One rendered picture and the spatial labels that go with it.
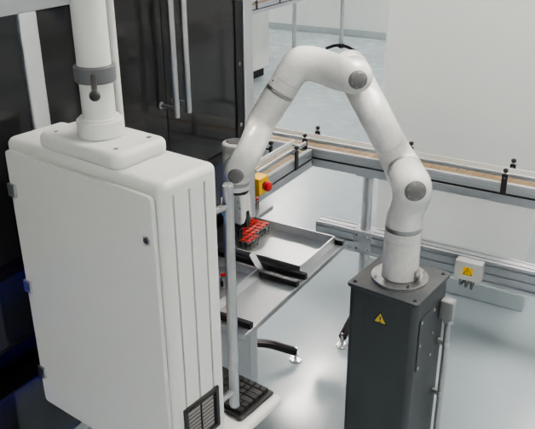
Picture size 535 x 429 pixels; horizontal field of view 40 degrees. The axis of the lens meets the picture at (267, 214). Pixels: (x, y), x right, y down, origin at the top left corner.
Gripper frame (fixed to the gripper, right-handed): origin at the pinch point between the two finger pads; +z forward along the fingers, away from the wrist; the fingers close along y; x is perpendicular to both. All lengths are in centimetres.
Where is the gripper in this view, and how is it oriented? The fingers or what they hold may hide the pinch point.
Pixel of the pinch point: (238, 233)
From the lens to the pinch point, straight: 235.7
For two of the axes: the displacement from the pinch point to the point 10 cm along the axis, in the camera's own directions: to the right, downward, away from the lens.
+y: 6.9, 3.0, -6.6
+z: 0.1, 9.1, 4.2
